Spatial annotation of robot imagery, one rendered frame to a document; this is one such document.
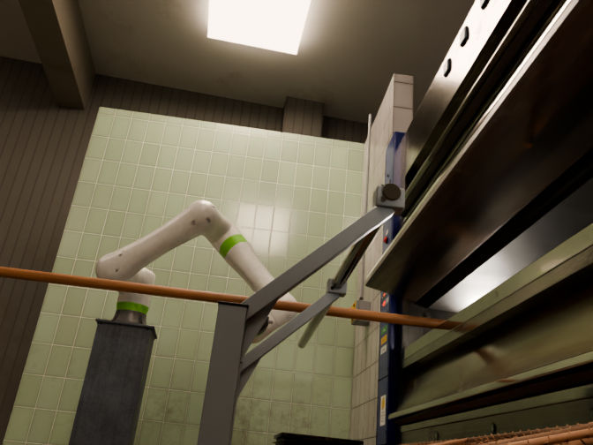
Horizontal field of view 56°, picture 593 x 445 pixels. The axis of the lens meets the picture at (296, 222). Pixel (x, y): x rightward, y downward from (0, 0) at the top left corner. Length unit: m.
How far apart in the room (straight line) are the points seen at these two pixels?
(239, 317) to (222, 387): 0.09
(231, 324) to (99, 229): 2.44
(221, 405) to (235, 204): 2.46
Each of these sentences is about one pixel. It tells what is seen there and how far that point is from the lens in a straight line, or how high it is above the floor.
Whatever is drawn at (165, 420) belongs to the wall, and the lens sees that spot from 2.88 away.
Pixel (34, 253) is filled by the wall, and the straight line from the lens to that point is 4.08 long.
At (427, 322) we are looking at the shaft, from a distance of 1.75.
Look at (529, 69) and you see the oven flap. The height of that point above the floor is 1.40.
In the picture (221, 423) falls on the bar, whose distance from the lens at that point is 0.76.
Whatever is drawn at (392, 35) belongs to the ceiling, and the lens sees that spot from 3.89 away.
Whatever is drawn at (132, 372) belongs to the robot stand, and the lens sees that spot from 2.21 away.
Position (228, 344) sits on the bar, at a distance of 0.77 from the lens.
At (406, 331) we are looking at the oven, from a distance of 2.10.
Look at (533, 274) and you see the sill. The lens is 1.22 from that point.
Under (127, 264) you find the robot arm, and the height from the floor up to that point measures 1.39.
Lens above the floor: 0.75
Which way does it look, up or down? 24 degrees up
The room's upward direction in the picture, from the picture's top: 6 degrees clockwise
